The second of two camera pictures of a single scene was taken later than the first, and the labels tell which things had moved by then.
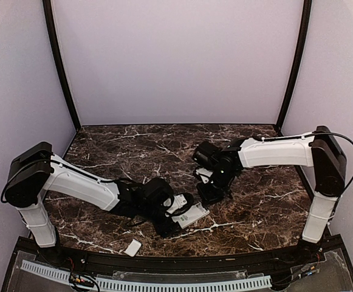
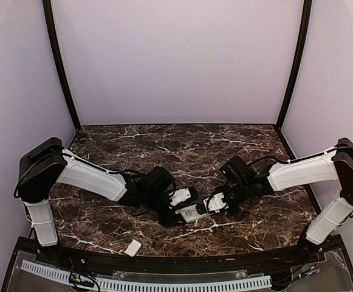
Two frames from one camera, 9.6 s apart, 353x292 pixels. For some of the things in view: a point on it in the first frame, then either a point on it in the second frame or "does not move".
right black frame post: [298, 66] does not move
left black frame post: [47, 8] does not move
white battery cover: [133, 247] does not move
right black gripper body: [217, 188] to [234, 211]
